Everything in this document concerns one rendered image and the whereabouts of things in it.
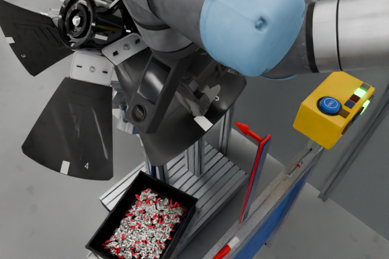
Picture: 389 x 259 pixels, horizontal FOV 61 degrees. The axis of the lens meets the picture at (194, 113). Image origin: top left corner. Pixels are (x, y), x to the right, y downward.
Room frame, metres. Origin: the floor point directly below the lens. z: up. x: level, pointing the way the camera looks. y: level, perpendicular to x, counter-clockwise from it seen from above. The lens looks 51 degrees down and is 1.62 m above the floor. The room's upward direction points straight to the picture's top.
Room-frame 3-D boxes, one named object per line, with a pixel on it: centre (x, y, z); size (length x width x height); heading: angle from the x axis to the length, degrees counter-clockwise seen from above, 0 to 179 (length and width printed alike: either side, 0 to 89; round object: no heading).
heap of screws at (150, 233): (0.28, 0.12, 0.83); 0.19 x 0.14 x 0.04; 152
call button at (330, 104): (0.47, -0.30, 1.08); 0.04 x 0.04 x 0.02
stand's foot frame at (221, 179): (0.78, 0.10, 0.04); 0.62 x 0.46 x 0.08; 136
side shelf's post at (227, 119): (1.02, -0.16, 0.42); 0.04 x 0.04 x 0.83; 46
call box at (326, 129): (0.50, -0.33, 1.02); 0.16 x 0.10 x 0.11; 136
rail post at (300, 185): (0.53, -0.35, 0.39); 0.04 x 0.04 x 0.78; 46
